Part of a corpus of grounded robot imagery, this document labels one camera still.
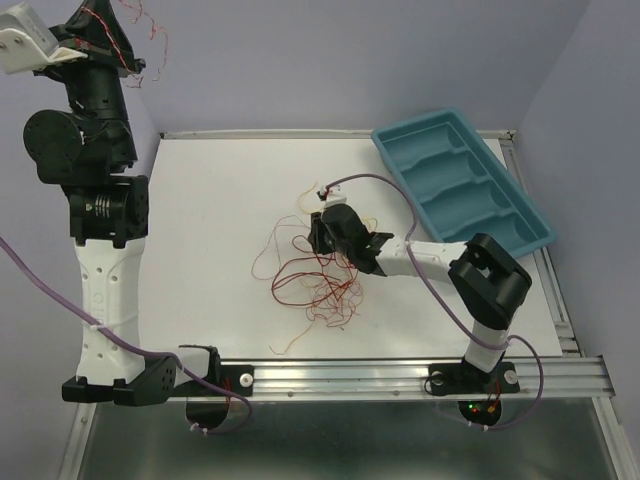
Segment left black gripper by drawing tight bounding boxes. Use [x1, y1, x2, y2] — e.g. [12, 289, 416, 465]
[48, 0, 147, 166]

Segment thick red wire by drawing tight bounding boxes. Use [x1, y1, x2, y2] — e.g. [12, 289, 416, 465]
[270, 234, 331, 307]

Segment red yellow wires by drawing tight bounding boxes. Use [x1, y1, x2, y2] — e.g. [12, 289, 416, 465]
[249, 177, 381, 355]

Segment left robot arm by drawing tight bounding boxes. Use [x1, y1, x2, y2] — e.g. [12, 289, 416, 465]
[23, 1, 182, 406]

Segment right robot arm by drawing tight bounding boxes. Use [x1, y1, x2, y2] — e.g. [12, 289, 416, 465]
[308, 203, 532, 391]

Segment teal plastic tray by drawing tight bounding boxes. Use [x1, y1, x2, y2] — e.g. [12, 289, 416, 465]
[371, 108, 557, 258]

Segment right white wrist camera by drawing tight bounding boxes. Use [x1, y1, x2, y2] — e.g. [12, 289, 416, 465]
[316, 185, 347, 213]

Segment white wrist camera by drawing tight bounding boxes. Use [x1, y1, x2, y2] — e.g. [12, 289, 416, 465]
[1, 2, 88, 75]
[316, 185, 347, 213]

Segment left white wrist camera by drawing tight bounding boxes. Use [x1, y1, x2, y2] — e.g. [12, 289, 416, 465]
[1, 2, 88, 75]

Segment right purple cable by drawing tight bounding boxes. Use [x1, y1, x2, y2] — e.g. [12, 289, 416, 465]
[324, 173, 546, 434]

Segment purple cable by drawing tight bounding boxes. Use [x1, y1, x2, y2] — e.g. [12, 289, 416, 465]
[0, 234, 255, 436]
[324, 173, 546, 434]

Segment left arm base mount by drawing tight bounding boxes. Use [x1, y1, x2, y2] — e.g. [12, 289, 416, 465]
[172, 344, 255, 397]

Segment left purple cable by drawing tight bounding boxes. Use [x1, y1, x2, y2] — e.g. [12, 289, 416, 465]
[0, 234, 255, 436]

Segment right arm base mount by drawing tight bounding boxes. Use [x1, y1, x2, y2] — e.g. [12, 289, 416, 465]
[424, 359, 520, 397]

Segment aluminium rail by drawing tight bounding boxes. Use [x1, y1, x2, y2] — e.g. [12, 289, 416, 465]
[79, 355, 614, 401]

